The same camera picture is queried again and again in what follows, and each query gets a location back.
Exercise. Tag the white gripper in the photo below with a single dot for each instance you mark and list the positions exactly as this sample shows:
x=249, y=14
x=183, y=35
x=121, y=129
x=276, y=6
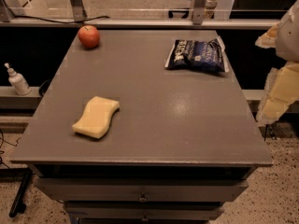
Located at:
x=289, y=36

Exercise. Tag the red apple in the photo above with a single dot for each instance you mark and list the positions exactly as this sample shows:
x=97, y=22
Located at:
x=89, y=36

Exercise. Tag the yellow sponge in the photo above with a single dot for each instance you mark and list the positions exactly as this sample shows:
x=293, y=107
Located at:
x=96, y=117

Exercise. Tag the blue chip bag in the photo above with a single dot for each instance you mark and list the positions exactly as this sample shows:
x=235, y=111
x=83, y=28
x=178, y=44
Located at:
x=198, y=55

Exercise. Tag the white pump bottle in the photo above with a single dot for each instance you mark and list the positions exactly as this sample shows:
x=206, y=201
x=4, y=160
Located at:
x=17, y=81

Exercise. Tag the black stand leg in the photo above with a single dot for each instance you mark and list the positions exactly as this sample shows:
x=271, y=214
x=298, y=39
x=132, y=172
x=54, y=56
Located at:
x=18, y=206

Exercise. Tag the grey metal post right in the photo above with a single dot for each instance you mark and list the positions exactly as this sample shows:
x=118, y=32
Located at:
x=198, y=11

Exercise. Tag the grey metal post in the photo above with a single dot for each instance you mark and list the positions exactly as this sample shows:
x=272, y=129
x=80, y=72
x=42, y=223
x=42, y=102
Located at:
x=79, y=12
x=198, y=11

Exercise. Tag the grey metal post left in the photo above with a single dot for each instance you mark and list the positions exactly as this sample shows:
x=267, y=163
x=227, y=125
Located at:
x=79, y=12

